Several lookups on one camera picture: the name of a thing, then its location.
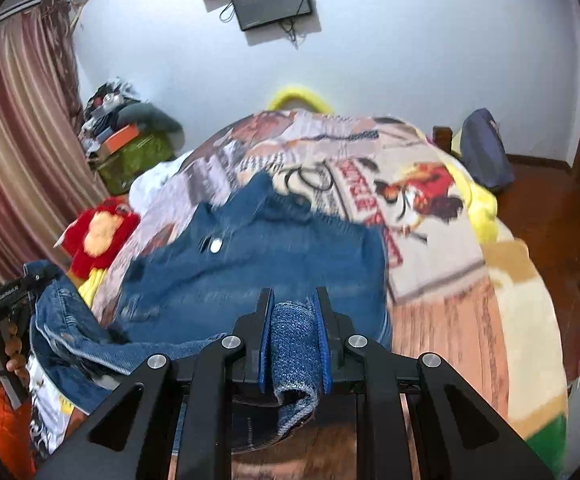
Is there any blue denim vest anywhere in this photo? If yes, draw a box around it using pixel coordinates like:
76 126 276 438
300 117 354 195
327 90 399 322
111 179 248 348
29 172 391 452

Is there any orange sleeve forearm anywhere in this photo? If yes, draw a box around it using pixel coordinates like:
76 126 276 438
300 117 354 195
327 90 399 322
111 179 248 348
0 385 36 480

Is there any pile of dark clothes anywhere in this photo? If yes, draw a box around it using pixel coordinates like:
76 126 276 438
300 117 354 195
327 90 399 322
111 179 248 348
78 78 186 158

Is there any person left hand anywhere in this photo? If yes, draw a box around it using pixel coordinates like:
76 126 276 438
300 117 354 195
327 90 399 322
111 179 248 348
4 323 29 386

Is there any yellow garment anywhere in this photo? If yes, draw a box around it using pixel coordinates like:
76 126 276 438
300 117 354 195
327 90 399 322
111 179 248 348
67 269 107 309

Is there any red plush toy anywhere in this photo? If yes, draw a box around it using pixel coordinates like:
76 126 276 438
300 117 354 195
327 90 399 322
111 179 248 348
55 197 141 281

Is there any printed newspaper pattern bedspread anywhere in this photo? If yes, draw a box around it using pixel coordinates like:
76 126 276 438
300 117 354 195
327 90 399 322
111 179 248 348
89 110 567 474

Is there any striped red brown curtain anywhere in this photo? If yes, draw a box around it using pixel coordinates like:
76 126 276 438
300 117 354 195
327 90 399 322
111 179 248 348
0 0 107 281

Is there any green patterned storage box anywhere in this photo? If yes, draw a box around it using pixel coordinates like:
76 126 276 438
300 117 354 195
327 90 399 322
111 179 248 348
93 133 175 196

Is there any white garment on bed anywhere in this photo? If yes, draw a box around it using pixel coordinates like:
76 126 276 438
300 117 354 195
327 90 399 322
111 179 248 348
128 151 192 216

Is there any orange shoe box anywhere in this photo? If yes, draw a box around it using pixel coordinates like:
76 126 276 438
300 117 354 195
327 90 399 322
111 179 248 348
99 125 140 158

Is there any dark blue grey bag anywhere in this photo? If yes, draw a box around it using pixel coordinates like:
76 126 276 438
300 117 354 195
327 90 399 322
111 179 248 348
459 108 514 194

